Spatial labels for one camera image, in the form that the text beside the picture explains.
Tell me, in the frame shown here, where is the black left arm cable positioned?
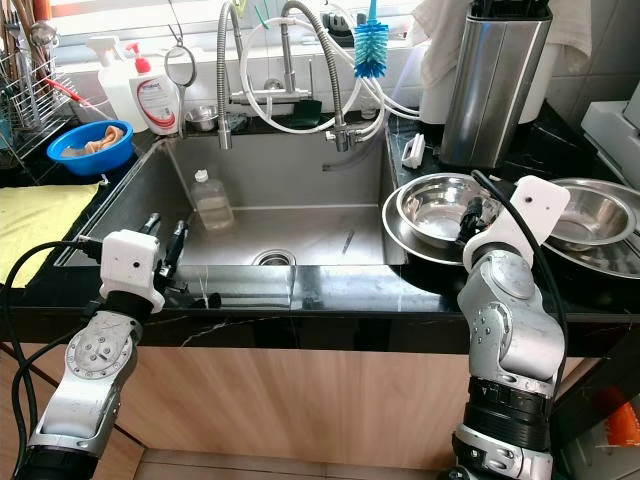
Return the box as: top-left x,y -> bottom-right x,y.
0,238 -> 106,480

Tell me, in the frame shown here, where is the flexible metal tap hose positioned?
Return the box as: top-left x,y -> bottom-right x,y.
217,0 -> 246,151

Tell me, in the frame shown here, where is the wide stainless steel basin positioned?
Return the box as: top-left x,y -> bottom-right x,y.
380,173 -> 511,266

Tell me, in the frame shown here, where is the orange object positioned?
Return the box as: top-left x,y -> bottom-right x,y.
600,385 -> 640,446

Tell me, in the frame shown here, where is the yellow cloth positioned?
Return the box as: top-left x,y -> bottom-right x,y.
0,182 -> 103,289

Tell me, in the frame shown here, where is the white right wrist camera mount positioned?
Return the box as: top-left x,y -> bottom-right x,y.
472,175 -> 571,276

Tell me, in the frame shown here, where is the red handled utensil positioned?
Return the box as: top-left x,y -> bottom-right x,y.
48,77 -> 91,106

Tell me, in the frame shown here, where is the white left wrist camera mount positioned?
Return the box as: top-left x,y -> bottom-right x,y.
100,230 -> 166,311

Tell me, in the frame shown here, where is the round metal strainer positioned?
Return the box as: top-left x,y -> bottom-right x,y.
162,0 -> 199,89

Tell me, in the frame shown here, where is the white spray bottle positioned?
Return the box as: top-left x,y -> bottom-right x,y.
87,36 -> 141,126

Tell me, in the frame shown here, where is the peach cloth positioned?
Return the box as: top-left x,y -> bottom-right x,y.
60,125 -> 123,158

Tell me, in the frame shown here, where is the stainless steel plate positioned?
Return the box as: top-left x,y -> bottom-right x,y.
545,178 -> 640,279

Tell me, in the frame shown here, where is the clear plastic bottle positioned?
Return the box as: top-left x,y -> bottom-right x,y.
192,169 -> 236,231

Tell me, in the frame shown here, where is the dark green sponge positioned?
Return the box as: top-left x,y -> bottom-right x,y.
290,98 -> 326,129

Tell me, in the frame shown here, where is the white flexible hose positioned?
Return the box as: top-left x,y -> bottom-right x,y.
238,5 -> 423,136

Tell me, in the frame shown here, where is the small steel bowl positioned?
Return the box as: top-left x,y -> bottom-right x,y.
183,105 -> 221,132

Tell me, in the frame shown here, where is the steel spring kitchen faucet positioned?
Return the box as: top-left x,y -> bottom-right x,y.
228,0 -> 371,153

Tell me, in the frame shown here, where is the white towel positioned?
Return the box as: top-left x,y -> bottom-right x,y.
410,0 -> 486,123

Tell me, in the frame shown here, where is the light wooden cabinet door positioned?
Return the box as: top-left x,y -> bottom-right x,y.
310,347 -> 473,473
0,345 -> 51,480
140,345 -> 321,469

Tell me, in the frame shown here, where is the white red pump soap bottle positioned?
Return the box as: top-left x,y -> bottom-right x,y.
125,43 -> 181,138

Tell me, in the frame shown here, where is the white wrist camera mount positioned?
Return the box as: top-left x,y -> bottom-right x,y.
100,230 -> 166,311
472,175 -> 571,276

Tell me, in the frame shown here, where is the blue plastic bowl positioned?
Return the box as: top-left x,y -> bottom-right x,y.
46,120 -> 134,178

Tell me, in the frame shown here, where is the metal wire dish rack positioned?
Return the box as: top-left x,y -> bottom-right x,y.
0,0 -> 81,166

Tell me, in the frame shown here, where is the blue bottle brush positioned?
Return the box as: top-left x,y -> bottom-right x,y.
353,0 -> 393,79

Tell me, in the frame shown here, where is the stainless steel sink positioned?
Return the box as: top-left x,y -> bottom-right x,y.
75,130 -> 411,269

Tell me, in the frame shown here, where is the small white plastic holder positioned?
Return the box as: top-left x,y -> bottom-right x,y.
400,132 -> 427,169

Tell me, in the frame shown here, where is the white boxy appliance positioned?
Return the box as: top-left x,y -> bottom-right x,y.
580,85 -> 640,186

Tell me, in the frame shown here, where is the stainless steel knife block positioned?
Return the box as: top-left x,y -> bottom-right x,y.
440,0 -> 556,168

